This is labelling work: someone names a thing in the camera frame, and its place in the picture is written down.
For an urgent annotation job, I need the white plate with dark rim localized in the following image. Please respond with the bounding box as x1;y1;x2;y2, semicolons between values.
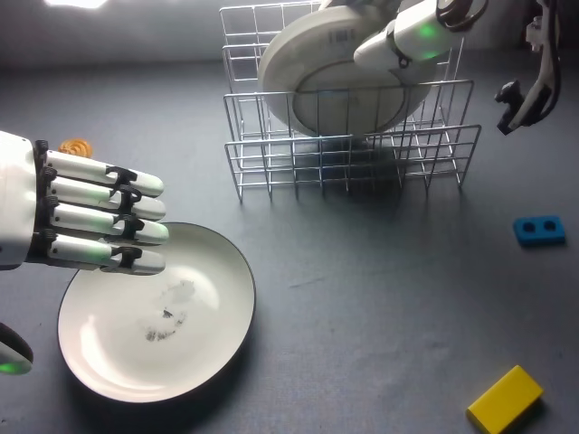
57;221;257;403
257;4;434;137

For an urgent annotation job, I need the silver wire dish rack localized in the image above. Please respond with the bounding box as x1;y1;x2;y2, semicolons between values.
219;2;483;204

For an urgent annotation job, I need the blue block with two holes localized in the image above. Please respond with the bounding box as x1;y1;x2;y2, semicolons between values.
512;215;568;248

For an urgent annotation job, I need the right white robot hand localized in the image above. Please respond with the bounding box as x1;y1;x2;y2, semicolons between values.
318;0;489;87

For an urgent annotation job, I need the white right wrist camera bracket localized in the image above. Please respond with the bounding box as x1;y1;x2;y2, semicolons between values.
495;0;563;137

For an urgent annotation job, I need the yellow rectangular block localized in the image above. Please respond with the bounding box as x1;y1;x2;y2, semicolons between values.
467;364;546;433

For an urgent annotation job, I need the orange swirl cookie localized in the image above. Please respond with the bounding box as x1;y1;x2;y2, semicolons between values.
58;137;94;159

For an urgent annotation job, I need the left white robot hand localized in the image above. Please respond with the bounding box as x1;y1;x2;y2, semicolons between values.
0;130;171;376

